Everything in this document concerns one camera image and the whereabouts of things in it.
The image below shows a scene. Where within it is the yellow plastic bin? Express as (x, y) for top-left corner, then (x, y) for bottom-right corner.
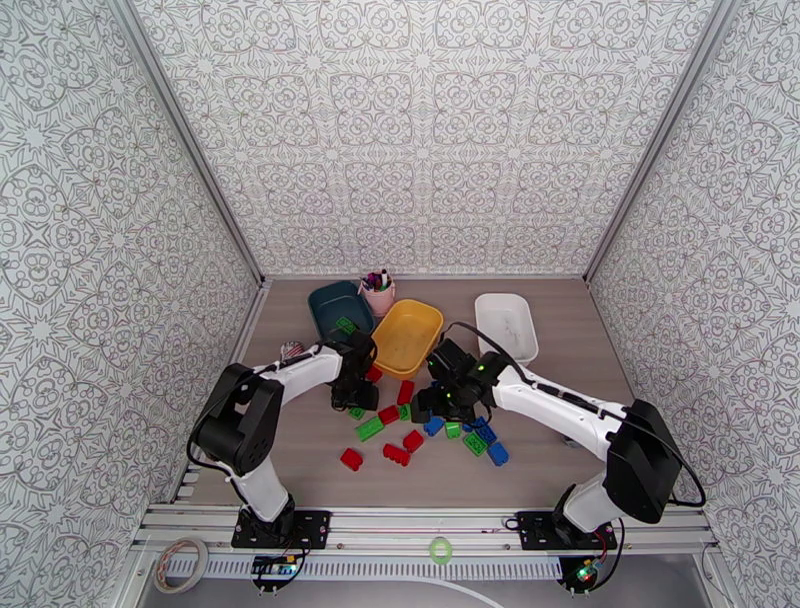
(371, 298), (445, 381)

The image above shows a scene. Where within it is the pink marker cup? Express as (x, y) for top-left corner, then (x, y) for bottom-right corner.
(357, 279), (397, 319)

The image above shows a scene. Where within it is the teal plastic bin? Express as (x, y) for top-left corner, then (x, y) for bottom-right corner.
(307, 280), (378, 351)

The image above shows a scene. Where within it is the white plastic bin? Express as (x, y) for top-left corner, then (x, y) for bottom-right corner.
(474, 292), (540, 369)

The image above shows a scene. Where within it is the left circuit board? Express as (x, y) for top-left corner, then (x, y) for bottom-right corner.
(251, 554), (296, 579)

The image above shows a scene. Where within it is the white tape roll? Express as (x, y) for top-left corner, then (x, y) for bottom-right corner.
(152, 537), (209, 595)

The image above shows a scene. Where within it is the aluminium left side rail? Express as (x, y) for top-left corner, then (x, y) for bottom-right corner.
(171, 279), (273, 504)

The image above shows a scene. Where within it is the aluminium rail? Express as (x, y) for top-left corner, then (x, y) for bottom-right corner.
(171, 279), (273, 504)
(134, 504), (717, 553)

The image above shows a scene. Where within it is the aluminium front rail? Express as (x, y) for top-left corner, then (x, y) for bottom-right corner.
(134, 504), (717, 553)

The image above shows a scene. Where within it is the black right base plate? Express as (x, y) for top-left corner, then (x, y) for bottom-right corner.
(517, 510), (619, 553)

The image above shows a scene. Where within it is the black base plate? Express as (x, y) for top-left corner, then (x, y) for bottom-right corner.
(231, 509), (333, 551)
(517, 510), (619, 553)

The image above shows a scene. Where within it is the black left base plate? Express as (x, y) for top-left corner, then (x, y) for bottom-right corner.
(231, 509), (333, 551)

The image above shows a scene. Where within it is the white slotted cable duct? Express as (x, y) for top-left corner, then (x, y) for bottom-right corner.
(167, 556), (567, 579)

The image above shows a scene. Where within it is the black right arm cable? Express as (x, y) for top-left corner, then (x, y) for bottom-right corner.
(446, 321), (708, 509)

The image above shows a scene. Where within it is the aluminium left frame post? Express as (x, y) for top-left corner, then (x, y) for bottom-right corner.
(106, 0), (267, 286)

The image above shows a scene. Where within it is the aluminium frame post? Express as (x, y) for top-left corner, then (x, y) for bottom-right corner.
(582, 0), (748, 283)
(106, 0), (267, 286)

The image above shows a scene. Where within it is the aluminium right frame post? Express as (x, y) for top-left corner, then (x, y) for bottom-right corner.
(582, 0), (748, 283)

